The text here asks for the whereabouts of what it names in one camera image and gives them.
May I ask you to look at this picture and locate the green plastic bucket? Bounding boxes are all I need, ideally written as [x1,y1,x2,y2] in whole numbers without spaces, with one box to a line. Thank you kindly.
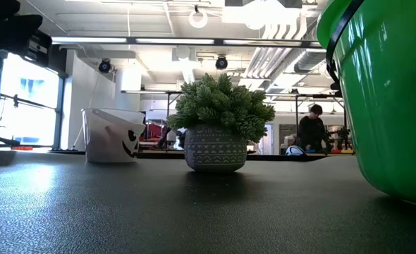
[316,0,416,209]

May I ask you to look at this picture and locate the green spiky artificial plant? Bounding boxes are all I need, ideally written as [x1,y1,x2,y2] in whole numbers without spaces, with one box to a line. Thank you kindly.
[166,72,276,174]

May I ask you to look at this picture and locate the black table mat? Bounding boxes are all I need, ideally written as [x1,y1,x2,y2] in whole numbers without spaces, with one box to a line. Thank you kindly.
[0,150,416,254]

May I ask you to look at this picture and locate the white blue round object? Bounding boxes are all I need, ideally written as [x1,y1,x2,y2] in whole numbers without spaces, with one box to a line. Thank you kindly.
[285,145,306,157]

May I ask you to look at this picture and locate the long ceiling light bar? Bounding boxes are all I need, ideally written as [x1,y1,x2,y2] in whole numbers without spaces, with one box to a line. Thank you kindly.
[51,35,324,49]

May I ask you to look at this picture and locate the white plastic bucket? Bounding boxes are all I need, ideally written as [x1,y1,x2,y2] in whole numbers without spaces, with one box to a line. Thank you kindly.
[81,107,147,164]

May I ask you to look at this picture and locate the white ceiling pipes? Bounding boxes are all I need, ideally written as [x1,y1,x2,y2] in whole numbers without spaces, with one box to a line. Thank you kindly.
[245,13,310,80]

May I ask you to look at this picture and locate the person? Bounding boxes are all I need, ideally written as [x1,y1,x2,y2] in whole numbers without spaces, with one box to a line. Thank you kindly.
[298,104,328,153]

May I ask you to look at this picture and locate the large bright window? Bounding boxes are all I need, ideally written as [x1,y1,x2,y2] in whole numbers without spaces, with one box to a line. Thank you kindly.
[0,59,66,151]

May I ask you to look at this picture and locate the black metal frame rig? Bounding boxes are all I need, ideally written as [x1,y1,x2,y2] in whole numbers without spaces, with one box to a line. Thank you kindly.
[294,93,348,152]
[165,90,188,123]

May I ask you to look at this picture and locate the black aluminium table frame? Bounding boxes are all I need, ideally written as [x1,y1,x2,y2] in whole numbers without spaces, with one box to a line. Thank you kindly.
[137,150,336,162]

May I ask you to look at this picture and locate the white ring ceiling fixture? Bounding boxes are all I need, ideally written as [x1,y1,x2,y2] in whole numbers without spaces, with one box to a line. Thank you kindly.
[188,8,209,30]

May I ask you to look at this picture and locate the silver ventilation duct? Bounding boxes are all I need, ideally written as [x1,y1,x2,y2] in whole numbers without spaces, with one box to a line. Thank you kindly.
[294,20,329,74]

